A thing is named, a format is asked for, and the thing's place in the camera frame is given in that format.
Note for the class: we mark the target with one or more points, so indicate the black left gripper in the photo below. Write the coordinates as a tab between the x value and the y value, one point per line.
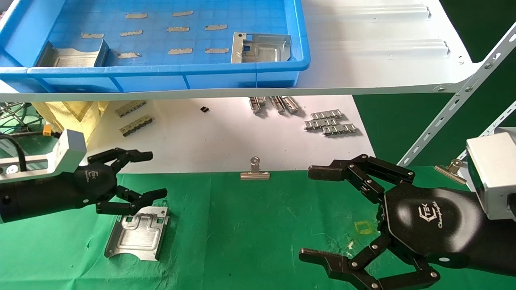
88	185

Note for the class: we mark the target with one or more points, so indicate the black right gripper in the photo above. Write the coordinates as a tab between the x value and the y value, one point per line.
435	225

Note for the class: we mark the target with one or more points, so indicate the stamped sheet metal bracket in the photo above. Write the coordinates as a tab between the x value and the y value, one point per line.
139	233
74	59
264	52

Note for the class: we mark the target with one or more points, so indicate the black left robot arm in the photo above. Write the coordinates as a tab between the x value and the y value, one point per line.
7	201

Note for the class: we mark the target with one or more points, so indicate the grey connector strip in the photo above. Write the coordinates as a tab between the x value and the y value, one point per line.
137	125
131	108

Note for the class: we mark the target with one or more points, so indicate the silver binder clip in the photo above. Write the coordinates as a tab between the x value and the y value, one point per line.
255	175
449	172

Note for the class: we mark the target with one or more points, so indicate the yellow plastic bag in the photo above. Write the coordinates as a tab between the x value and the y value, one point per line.
80	117

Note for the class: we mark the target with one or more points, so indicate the green table cloth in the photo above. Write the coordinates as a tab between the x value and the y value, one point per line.
242	225

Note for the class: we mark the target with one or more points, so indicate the silver toothed metal strip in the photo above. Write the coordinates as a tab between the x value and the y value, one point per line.
326	114
321	124
340	129

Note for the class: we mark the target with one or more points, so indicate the blue plastic bin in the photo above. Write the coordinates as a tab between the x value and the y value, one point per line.
161	76

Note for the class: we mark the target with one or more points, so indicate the long perforated diagonal strut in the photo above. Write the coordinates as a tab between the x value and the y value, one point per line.
443	114

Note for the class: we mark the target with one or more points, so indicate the white metal shelf board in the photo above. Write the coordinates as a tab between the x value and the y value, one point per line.
363	60

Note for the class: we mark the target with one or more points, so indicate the short perforated diagonal strut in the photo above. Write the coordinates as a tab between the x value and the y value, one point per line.
502	119

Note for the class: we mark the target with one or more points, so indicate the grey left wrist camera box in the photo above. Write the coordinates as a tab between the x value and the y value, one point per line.
72	147

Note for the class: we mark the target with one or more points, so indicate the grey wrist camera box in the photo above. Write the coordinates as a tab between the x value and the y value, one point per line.
494	173
72	147

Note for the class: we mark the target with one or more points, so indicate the silver metal rail piece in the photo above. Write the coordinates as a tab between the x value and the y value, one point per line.
291	104
277	104
254	105

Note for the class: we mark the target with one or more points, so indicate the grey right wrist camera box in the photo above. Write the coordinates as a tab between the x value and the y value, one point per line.
494	173

